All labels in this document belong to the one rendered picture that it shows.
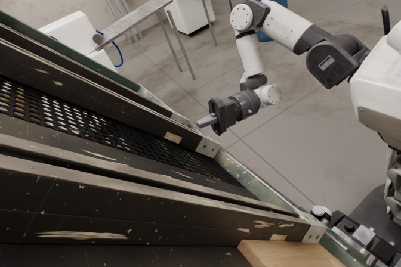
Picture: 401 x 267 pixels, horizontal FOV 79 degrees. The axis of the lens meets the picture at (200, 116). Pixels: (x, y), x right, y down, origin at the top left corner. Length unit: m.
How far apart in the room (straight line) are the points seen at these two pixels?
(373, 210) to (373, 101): 1.20
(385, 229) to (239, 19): 1.37
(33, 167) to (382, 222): 1.68
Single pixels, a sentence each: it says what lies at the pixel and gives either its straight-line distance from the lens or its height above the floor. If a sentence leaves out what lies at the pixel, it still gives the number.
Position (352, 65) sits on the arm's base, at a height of 1.33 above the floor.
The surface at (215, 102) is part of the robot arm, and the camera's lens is 0.71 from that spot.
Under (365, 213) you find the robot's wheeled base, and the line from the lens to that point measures 1.77.
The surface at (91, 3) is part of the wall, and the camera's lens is 6.82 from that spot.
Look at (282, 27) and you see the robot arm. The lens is 0.76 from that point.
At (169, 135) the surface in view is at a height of 1.13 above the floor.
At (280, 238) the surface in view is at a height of 1.11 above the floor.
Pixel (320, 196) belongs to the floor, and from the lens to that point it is 1.98.
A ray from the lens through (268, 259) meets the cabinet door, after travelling 0.51.
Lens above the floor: 1.69
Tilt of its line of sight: 37 degrees down
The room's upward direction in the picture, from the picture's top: 22 degrees counter-clockwise
